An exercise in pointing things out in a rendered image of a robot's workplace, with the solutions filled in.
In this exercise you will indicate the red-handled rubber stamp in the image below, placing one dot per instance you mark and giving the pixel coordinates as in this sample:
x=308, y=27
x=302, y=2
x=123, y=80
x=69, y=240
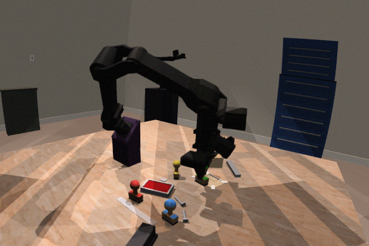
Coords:
x=133, y=194

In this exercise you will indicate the white flat strip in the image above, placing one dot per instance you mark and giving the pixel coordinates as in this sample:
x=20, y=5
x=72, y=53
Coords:
x=136, y=211

